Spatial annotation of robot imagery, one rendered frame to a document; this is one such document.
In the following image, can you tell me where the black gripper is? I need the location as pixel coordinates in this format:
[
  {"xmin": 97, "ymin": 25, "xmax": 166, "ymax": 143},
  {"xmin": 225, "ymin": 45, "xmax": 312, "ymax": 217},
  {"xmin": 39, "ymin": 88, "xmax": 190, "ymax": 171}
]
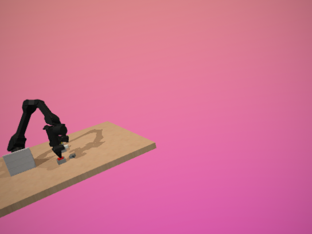
[{"xmin": 48, "ymin": 135, "xmax": 65, "ymax": 158}]

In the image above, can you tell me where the red button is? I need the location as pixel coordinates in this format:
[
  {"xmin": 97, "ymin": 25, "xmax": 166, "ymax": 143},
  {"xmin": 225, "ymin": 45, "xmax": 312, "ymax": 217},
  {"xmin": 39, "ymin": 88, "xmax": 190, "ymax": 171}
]
[{"xmin": 56, "ymin": 157, "xmax": 67, "ymax": 165}]

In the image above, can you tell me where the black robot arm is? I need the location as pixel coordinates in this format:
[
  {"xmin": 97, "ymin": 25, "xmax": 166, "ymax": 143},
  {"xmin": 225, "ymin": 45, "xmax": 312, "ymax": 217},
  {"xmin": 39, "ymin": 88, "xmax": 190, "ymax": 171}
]
[{"xmin": 7, "ymin": 99, "xmax": 69, "ymax": 152}]

